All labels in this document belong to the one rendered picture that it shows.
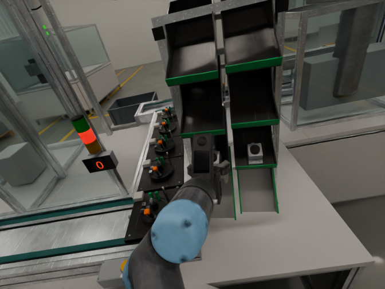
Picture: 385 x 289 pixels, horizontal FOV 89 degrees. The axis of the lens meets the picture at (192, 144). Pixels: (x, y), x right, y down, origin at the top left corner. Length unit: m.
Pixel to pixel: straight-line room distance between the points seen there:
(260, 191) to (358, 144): 1.02
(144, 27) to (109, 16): 1.65
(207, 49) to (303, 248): 0.77
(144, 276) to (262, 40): 0.59
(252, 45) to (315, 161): 1.16
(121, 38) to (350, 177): 11.15
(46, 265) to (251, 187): 0.85
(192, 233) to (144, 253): 0.11
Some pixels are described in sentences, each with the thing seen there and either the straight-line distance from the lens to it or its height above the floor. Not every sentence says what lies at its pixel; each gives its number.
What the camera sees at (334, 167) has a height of 0.56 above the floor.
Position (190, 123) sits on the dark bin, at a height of 1.37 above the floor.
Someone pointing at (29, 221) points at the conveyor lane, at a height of 0.94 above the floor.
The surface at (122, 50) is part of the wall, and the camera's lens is 11.86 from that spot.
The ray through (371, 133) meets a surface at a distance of 1.72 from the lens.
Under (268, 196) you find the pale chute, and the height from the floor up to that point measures 1.03.
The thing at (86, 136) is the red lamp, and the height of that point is 1.34.
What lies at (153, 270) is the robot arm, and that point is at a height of 1.35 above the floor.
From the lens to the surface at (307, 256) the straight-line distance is 0.91.
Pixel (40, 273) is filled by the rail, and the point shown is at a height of 0.93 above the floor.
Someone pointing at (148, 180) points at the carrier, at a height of 0.97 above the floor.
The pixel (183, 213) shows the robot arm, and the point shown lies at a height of 1.43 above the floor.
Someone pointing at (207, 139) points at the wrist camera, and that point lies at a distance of 0.45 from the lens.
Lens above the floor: 1.65
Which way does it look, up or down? 33 degrees down
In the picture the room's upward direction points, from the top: 13 degrees counter-clockwise
